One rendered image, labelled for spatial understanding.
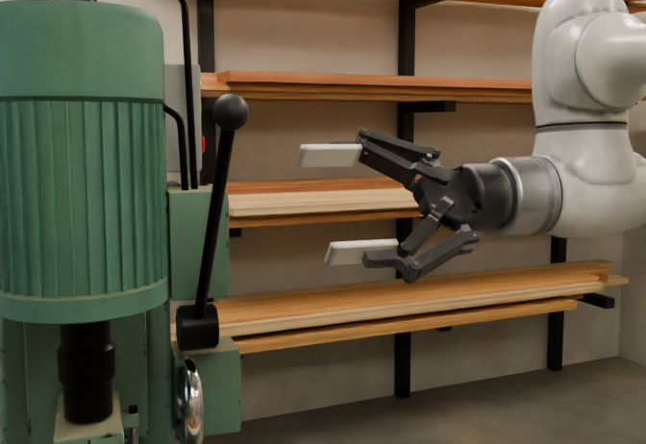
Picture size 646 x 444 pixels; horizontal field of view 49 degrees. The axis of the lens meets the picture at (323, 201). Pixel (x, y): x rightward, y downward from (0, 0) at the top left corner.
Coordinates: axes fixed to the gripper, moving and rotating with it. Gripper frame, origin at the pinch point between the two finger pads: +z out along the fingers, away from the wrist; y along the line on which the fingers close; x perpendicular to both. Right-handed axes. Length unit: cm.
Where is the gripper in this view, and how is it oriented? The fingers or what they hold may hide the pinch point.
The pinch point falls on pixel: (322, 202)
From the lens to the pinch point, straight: 73.3
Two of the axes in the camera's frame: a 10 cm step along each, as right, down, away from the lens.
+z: -9.5, 0.3, -3.1
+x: 2.1, -6.7, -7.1
